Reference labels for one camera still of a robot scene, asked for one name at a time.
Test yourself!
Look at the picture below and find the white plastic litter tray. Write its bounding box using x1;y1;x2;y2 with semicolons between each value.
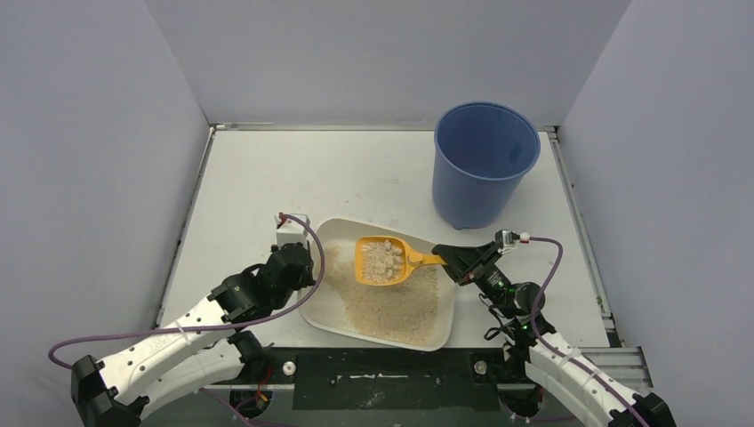
300;218;455;351

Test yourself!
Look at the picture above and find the orange plastic litter scoop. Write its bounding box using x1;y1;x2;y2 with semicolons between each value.
354;236;444;286

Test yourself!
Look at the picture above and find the blue plastic bucket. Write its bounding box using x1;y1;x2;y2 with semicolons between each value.
431;101;541;230

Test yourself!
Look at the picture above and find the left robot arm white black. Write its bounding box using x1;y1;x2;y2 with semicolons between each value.
71;242;315;426

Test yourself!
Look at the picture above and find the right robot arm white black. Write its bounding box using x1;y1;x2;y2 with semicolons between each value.
431;230;676;426

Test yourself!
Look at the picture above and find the beige cat litter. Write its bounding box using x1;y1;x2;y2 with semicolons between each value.
320;240;453;350

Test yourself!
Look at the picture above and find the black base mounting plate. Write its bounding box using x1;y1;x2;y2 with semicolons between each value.
228;346;561;413

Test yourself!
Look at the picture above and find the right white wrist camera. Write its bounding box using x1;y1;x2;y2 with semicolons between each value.
494;230;531;254

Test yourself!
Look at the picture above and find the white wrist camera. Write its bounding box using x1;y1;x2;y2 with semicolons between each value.
276;213;310;249
494;230;531;254

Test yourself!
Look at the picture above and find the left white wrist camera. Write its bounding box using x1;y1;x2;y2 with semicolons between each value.
276;213;310;249

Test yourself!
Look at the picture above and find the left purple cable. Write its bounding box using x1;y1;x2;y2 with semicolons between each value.
47;213;326;371

